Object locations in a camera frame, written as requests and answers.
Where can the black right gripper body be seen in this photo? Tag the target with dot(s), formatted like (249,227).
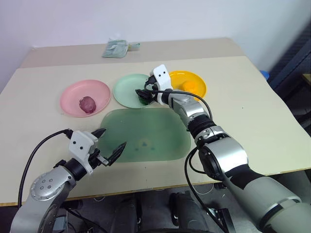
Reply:
(151,83)

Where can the black metal bracket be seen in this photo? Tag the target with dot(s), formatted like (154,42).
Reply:
(222,216)

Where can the light green plate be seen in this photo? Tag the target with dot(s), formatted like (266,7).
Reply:
(126,91)

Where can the translucent green mat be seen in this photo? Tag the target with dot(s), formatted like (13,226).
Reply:
(145,136)

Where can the purple item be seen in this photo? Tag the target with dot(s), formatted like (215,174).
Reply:
(87,104)

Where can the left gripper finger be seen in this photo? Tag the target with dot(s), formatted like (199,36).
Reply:
(117,152)
(100,133)

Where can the small grey box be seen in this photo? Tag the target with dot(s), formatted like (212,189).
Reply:
(59,222)

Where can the dark green item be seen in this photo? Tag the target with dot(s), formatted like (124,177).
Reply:
(143,100)

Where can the orange item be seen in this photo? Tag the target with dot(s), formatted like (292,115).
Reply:
(189,86)

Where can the dark blue black furniture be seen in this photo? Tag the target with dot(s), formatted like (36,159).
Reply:
(295,72)

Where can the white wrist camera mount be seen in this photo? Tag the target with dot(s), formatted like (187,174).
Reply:
(81,145)
(163,78)

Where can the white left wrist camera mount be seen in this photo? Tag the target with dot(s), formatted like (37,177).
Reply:
(81,145)

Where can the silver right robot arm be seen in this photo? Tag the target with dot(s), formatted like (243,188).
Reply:
(233,160)

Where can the dark rounded shape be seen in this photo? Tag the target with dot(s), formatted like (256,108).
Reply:
(189,211)
(136,213)

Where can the yellow plate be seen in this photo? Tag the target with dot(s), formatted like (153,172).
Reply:
(194,78)

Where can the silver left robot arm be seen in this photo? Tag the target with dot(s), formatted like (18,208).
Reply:
(46,187)

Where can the pink plate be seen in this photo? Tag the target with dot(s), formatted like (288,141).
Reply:
(85,98)

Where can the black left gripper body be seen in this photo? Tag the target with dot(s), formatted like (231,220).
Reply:
(97,158)

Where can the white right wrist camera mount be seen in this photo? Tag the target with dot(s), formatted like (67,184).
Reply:
(163,78)

